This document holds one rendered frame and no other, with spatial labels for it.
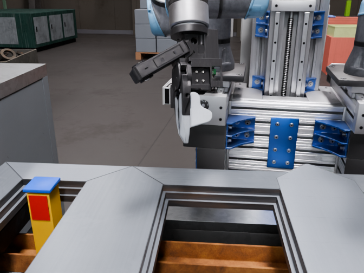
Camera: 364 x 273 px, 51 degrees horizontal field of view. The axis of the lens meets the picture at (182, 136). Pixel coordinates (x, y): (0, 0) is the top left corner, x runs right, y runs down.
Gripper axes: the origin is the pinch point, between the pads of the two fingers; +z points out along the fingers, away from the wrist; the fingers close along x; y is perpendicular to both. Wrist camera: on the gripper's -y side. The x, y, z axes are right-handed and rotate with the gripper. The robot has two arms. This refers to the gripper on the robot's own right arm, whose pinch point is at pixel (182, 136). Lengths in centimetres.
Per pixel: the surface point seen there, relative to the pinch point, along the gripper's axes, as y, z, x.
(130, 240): -9.9, 18.3, 0.5
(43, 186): -27.0, 9.1, 17.7
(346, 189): 38.9, 12.4, 7.6
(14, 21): -196, -296, 801
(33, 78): -35, -22, 57
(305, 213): 25.0, 15.9, 1.5
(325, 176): 37.6, 9.8, 13.8
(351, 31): 372, -178, 448
